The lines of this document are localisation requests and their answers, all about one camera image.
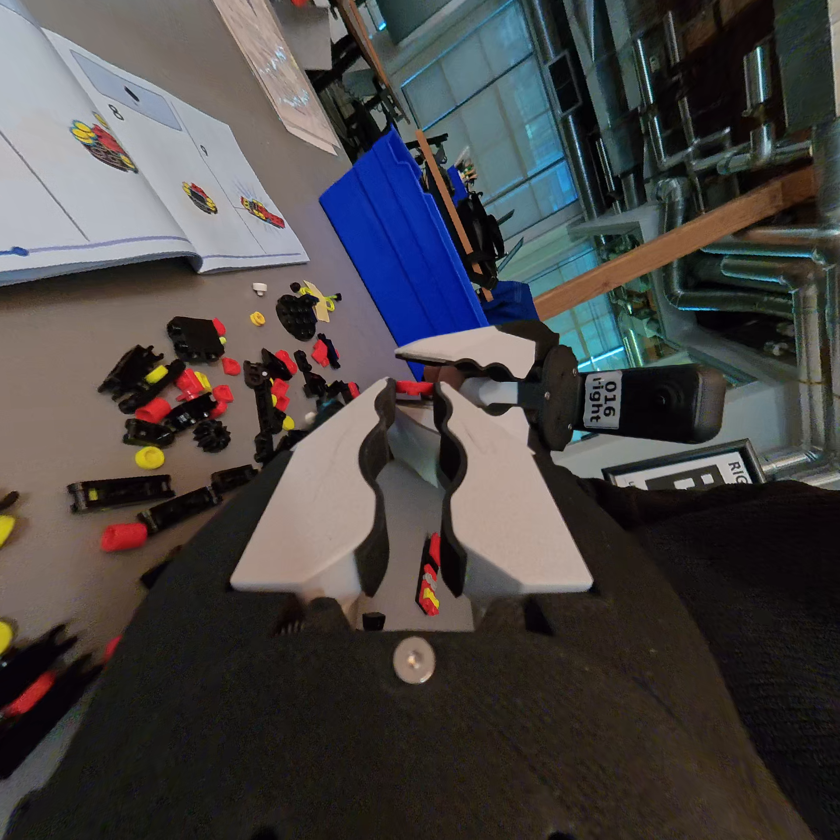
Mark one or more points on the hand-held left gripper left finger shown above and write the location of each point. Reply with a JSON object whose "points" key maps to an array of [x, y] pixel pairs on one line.
{"points": [[308, 512]]}

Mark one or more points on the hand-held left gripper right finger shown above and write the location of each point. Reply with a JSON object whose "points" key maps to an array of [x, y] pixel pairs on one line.
{"points": [[512, 518]]}

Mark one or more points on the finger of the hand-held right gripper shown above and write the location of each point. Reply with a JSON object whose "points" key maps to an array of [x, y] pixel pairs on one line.
{"points": [[472, 344], [492, 394]]}

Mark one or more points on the red lego connector piece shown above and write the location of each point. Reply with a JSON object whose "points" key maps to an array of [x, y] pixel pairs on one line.
{"points": [[413, 388]]}

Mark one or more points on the black round lego plate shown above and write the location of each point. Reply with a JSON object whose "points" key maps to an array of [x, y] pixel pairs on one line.
{"points": [[295, 318]]}

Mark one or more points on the pile of lego pieces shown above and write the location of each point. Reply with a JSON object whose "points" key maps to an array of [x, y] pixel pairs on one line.
{"points": [[197, 338]]}

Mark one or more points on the person's right forearm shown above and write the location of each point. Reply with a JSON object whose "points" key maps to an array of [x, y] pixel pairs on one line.
{"points": [[754, 623]]}

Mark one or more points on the red yellow lego assembly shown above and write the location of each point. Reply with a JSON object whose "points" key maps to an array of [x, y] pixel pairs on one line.
{"points": [[430, 577]]}

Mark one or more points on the red black lego claw assembly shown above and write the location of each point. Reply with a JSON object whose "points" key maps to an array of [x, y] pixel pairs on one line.
{"points": [[320, 353]]}

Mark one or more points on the dark tangled equipment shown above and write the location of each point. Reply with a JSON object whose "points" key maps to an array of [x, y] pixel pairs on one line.
{"points": [[482, 223]]}

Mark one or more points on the blue plastic bin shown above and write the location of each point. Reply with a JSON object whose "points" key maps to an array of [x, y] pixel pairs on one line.
{"points": [[394, 223]]}

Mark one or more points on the metal ceiling pipes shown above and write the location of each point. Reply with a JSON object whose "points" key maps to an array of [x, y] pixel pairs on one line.
{"points": [[754, 289]]}

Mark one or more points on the wooden beam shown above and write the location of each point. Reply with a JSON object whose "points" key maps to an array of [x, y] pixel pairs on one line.
{"points": [[676, 239]]}

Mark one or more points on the clear plastic bag with sheet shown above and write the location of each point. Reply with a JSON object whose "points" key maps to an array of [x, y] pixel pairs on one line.
{"points": [[275, 72]]}

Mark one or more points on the background desk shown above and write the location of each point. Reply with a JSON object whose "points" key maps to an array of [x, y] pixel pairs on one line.
{"points": [[308, 39]]}

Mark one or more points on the instruction booklet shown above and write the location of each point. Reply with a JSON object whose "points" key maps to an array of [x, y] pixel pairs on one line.
{"points": [[98, 197]]}

